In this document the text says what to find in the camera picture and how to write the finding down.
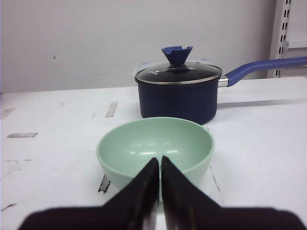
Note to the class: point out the light green bowl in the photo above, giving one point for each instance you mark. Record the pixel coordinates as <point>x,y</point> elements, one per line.
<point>125,150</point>

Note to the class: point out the dark blue saucepan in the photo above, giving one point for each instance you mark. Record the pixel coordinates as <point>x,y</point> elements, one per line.
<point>198,102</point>

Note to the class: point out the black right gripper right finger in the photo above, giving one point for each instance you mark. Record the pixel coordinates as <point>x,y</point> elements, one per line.
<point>187,208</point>

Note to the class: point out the white slotted shelf upright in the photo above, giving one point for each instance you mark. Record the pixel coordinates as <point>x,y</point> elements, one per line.
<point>289,33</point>

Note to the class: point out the glass lid with blue knob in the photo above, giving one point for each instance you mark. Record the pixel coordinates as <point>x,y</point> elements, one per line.
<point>178,70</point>

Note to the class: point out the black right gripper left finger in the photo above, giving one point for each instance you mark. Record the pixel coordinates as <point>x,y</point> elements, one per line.
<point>132,208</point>

